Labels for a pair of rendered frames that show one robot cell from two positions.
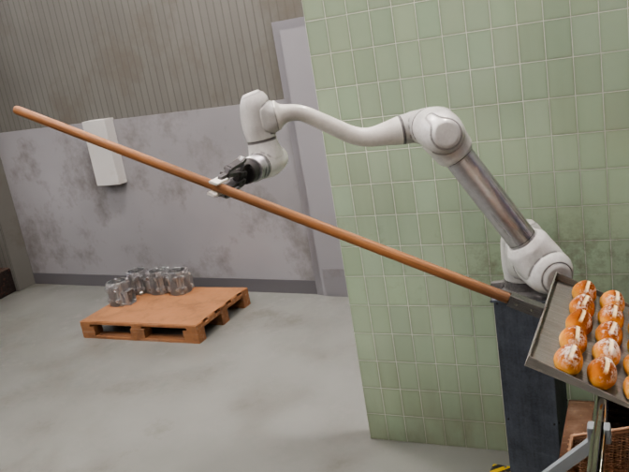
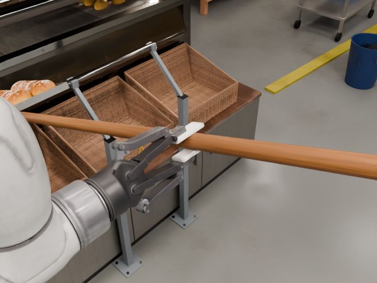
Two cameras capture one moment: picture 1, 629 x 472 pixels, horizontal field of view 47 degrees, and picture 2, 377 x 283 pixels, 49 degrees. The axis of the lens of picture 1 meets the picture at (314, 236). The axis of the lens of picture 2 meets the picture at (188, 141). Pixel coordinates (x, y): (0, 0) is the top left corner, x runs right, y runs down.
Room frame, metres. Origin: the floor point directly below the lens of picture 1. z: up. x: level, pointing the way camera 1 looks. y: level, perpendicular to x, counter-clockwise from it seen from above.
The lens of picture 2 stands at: (2.70, 0.43, 2.12)
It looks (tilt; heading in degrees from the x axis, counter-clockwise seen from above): 39 degrees down; 197
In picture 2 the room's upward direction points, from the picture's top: straight up
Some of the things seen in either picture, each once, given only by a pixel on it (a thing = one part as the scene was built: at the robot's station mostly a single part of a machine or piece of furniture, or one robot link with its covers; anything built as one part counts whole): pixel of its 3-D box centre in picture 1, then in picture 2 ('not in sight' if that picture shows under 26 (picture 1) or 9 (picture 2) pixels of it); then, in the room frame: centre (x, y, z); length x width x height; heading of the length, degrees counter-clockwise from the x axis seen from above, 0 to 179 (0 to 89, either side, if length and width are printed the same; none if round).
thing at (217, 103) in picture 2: not in sight; (182, 87); (0.54, -0.25, 0.72); 0.56 x 0.49 x 0.28; 154
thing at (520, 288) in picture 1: (520, 283); not in sight; (2.52, -0.73, 1.03); 0.22 x 0.18 x 0.06; 59
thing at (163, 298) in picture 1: (163, 301); not in sight; (5.54, 1.29, 0.17); 1.18 x 0.82 x 0.35; 59
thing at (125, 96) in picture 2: not in sight; (109, 129); (1.08, -0.51, 0.72); 0.56 x 0.49 x 0.28; 154
